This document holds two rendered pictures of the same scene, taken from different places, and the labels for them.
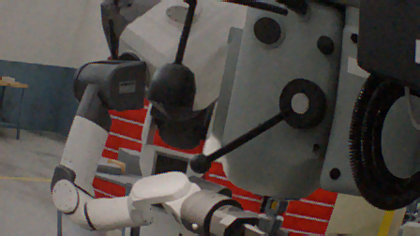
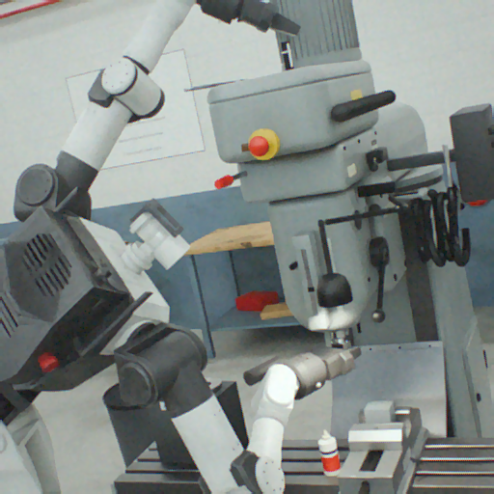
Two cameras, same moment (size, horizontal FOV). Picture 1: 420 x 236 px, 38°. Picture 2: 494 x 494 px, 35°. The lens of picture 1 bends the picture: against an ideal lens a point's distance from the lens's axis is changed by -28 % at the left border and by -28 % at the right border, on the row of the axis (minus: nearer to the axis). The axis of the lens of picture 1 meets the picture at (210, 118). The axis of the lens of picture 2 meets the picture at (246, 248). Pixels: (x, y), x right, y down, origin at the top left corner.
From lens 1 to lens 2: 217 cm
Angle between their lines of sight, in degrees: 91
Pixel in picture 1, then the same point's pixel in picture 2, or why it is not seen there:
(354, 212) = not seen: outside the picture
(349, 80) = (384, 222)
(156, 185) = (285, 384)
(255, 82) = (361, 257)
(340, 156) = (393, 266)
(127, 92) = not seen: hidden behind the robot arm
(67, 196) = (275, 471)
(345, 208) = not seen: outside the picture
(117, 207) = (278, 432)
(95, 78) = (184, 357)
